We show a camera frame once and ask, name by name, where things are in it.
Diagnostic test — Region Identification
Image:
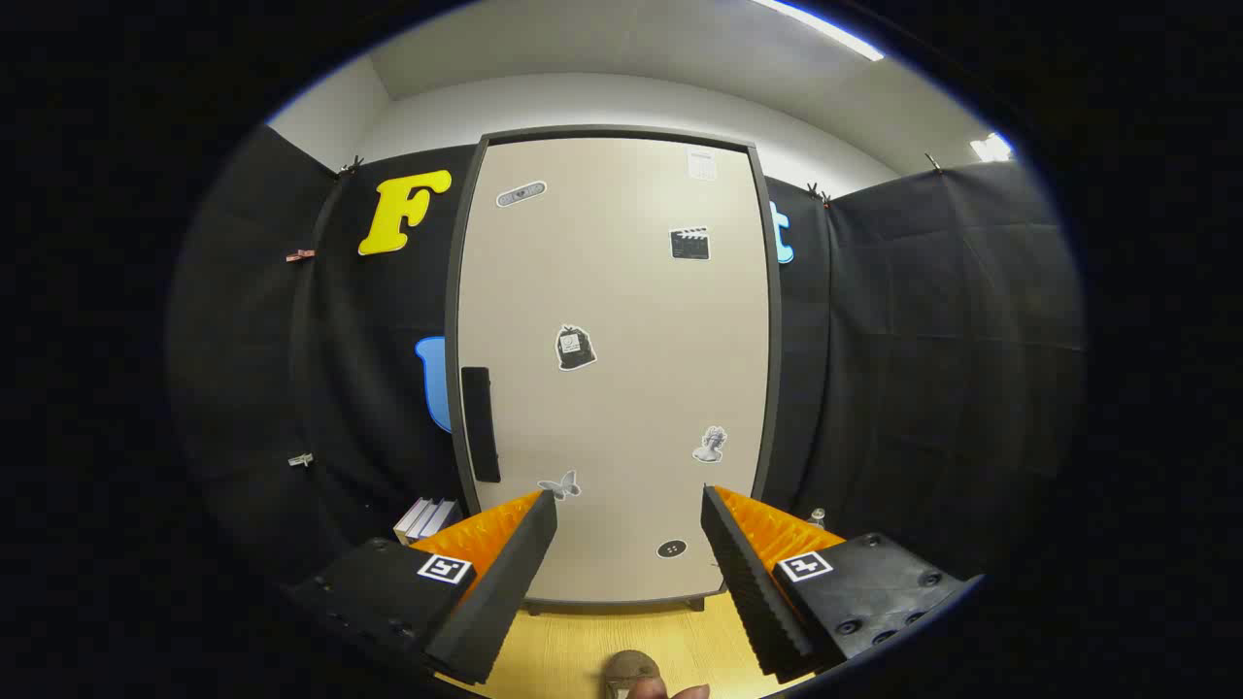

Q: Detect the black backdrop cloth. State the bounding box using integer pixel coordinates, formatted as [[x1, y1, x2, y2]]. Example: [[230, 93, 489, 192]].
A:
[[165, 124, 1087, 622]]

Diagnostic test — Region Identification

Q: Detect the brown fuzzy shoe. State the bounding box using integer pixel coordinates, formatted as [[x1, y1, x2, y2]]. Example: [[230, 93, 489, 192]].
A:
[[604, 650, 667, 699]]

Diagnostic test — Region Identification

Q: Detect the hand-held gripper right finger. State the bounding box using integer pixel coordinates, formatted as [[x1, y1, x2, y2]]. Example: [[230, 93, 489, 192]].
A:
[[701, 485, 982, 685]]

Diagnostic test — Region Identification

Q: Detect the grey shoe cabinet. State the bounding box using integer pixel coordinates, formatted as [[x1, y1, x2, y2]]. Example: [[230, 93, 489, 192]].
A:
[[445, 124, 784, 616]]

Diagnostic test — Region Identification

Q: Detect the black door handle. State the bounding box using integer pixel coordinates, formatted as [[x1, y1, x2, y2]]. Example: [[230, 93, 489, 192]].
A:
[[460, 366, 502, 484]]

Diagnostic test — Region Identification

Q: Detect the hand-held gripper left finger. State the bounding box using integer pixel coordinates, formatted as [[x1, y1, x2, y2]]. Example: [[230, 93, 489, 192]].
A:
[[286, 490, 559, 687]]

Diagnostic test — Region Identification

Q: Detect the white book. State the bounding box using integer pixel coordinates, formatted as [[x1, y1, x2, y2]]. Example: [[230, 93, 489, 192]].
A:
[[393, 497, 438, 543]]

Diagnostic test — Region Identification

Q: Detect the beige shoe cabinet door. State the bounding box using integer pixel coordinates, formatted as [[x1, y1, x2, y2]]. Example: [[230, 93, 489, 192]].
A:
[[456, 136, 773, 605]]

